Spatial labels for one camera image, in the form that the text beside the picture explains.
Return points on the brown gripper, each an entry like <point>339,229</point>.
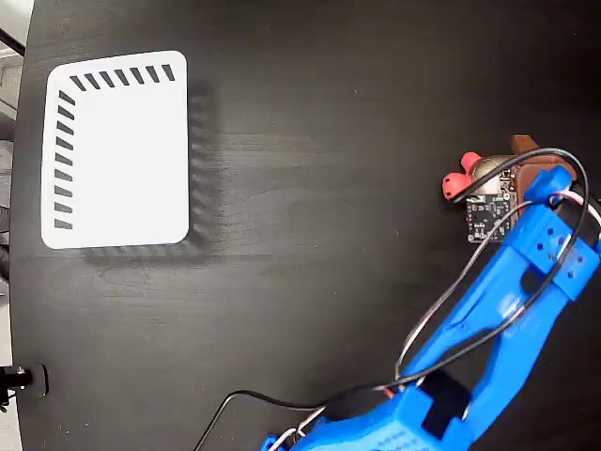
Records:
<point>525,175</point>

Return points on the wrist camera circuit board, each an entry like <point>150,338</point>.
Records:
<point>488,218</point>

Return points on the black rod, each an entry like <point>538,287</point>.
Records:
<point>11,41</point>

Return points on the red turtle toy silver shell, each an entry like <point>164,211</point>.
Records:
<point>453,184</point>

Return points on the black table clamp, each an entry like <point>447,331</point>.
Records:
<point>35,380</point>

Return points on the white plastic basket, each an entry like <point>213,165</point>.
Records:
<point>127,160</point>

